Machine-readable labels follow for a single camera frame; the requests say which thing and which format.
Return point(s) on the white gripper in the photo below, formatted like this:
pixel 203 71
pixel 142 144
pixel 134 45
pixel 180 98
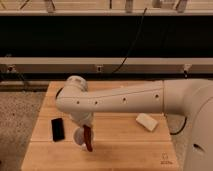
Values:
pixel 82 118

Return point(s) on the red chili pepper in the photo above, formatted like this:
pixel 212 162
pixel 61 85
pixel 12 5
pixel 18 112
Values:
pixel 88 137

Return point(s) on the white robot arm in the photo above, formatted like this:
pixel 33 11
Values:
pixel 188 97

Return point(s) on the green ceramic bowl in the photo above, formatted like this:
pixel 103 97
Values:
pixel 58 92

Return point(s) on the black smartphone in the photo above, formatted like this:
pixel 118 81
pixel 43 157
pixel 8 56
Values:
pixel 57 129

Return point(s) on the white soap bar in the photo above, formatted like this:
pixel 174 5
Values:
pixel 147 121

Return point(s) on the grey metal rail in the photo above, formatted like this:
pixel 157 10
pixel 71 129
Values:
pixel 107 65

